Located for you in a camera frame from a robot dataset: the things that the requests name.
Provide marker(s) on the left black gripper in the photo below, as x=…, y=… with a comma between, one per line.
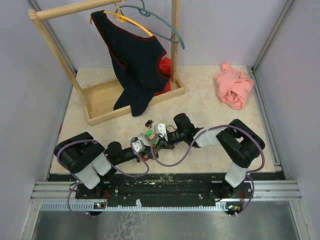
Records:
x=147, y=149

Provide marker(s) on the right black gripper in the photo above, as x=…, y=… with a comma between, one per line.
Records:
x=163, y=143

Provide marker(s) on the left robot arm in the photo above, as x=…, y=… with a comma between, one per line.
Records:
x=87, y=160

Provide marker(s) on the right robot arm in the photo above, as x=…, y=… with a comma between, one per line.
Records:
x=242, y=145

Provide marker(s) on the wooden clothes rack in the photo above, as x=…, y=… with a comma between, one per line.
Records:
x=99, y=99

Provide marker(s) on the red cloth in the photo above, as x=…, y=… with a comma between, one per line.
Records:
x=165, y=67

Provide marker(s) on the pink cloth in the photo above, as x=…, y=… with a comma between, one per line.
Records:
x=233, y=86

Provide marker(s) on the dark navy tank top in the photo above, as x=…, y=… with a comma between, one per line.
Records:
x=136, y=63

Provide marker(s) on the grey-blue hanger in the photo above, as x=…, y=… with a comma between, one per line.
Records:
x=157, y=25

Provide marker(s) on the yellow hanger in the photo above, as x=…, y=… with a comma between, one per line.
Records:
x=124, y=19

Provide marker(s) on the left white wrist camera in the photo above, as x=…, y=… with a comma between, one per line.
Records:
x=137, y=145

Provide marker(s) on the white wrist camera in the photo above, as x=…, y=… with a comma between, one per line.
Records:
x=161, y=131
x=137, y=145

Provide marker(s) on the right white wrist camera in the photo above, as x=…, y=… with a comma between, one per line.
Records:
x=161, y=131

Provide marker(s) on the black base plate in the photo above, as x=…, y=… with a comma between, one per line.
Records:
x=168, y=190

